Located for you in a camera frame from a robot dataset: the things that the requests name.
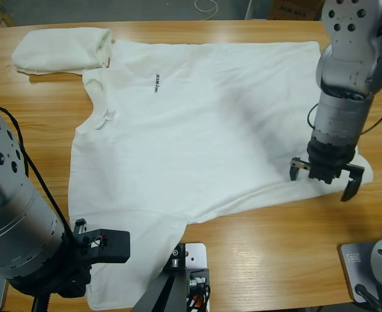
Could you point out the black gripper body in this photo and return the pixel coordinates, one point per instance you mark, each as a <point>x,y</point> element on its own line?
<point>330,152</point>
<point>63,269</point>

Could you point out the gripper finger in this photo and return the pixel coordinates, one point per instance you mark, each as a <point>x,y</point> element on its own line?
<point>294,172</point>
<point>353,187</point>

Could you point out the white t-shirt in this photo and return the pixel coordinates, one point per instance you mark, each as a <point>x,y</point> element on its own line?
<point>194,146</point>

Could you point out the cardboard box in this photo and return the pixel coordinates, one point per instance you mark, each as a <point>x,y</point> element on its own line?
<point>291,9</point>

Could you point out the white furniture leg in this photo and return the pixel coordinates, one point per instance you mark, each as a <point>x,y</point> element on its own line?
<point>248,9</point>

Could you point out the folded white cloth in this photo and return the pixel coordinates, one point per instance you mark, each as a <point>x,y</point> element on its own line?
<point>54,52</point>

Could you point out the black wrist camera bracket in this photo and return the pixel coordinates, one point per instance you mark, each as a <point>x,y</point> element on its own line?
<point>324,175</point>
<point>112,247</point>

